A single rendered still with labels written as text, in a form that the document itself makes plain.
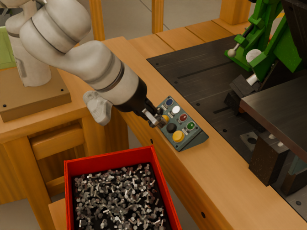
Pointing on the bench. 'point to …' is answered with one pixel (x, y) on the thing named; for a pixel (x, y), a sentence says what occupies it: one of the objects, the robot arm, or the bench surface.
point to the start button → (178, 136)
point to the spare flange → (248, 138)
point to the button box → (192, 141)
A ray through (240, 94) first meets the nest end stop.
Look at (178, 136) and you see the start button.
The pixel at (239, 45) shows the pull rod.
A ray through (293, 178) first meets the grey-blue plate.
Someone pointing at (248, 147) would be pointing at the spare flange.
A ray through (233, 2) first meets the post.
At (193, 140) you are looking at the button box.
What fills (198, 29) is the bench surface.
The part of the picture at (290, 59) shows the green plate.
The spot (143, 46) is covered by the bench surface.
